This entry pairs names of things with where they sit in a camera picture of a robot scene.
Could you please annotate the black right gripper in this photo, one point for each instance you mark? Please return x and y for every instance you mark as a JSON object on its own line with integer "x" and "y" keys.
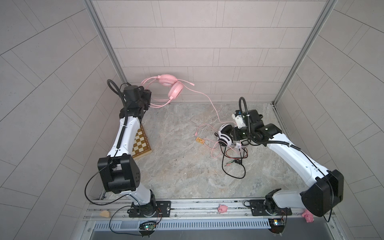
{"x": 235, "y": 134}

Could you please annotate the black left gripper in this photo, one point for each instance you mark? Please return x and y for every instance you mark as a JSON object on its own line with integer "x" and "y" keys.
{"x": 145, "y": 94}

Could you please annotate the pink headphones with cable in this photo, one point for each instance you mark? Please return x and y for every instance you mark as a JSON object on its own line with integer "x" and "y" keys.
{"x": 176, "y": 87}

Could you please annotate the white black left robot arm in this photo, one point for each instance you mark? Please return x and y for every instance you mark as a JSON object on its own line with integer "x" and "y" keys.
{"x": 118, "y": 170}

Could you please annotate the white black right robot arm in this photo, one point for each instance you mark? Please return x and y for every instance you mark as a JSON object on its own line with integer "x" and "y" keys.
{"x": 325, "y": 187}

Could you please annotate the small printed wooden block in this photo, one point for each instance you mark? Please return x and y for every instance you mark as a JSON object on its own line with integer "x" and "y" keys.
{"x": 200, "y": 140}

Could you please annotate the wooden folding chess board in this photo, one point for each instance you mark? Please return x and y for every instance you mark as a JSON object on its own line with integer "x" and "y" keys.
{"x": 141, "y": 146}

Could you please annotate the pink pig toy centre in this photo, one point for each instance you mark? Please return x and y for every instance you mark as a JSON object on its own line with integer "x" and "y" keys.
{"x": 222, "y": 209}

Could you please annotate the pink pig toy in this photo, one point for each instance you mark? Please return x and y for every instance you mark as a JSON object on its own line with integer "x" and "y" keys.
{"x": 308, "y": 216}
{"x": 222, "y": 209}

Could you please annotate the right circuit board with led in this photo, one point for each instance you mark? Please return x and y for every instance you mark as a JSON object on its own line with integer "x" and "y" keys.
{"x": 277, "y": 226}

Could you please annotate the circuit board with led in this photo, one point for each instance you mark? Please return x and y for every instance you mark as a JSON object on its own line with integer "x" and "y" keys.
{"x": 277, "y": 226}
{"x": 147, "y": 228}

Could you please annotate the pink pig toy right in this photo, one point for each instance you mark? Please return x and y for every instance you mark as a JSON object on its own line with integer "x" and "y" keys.
{"x": 308, "y": 216}

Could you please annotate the left circuit board with led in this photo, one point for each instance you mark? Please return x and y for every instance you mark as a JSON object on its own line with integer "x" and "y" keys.
{"x": 147, "y": 228}

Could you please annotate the white black headphones with cable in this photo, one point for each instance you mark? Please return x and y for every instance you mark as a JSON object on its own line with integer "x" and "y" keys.
{"x": 225, "y": 141}

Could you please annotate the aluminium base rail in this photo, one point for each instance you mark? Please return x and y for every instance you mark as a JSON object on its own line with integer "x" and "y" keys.
{"x": 202, "y": 215}

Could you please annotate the beige wooden piece on rail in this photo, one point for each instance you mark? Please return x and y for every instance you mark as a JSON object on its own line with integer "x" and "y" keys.
{"x": 105, "y": 214}

